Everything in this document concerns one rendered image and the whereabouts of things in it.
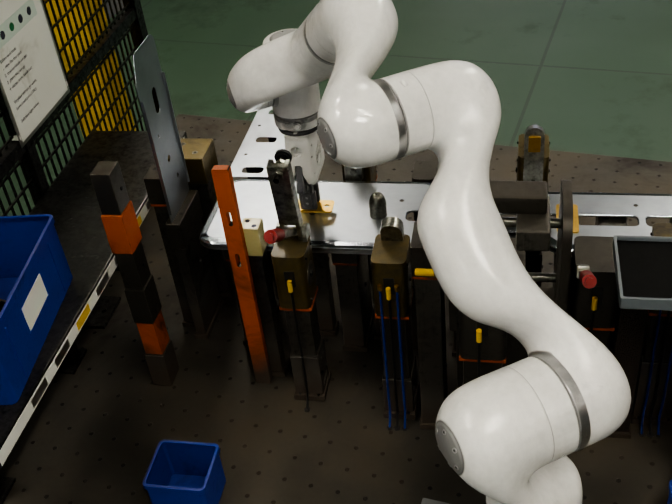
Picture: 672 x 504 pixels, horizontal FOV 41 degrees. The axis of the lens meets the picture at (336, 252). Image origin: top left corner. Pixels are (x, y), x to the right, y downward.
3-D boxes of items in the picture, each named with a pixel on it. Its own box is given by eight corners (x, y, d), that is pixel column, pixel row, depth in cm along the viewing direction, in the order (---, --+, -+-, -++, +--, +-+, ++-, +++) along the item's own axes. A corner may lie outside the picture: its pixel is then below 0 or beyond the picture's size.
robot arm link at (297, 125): (315, 121, 149) (317, 136, 151) (325, 95, 156) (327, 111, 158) (267, 121, 151) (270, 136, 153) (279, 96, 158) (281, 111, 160)
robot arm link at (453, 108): (502, 476, 107) (613, 426, 111) (544, 474, 96) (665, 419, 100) (348, 106, 115) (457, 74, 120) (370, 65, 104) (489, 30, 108)
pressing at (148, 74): (191, 189, 178) (154, 30, 157) (174, 223, 169) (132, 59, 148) (189, 189, 178) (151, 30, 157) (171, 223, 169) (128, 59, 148)
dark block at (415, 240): (450, 402, 167) (445, 220, 141) (447, 430, 161) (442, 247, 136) (423, 400, 168) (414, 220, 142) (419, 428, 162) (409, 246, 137)
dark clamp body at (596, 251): (599, 402, 164) (619, 236, 140) (602, 453, 155) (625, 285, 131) (558, 400, 165) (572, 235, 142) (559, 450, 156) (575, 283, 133)
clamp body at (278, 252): (333, 377, 175) (313, 233, 154) (324, 414, 168) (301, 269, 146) (300, 375, 177) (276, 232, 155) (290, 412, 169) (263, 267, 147)
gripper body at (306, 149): (314, 133, 150) (321, 188, 157) (324, 104, 158) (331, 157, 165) (271, 133, 152) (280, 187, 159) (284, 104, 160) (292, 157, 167)
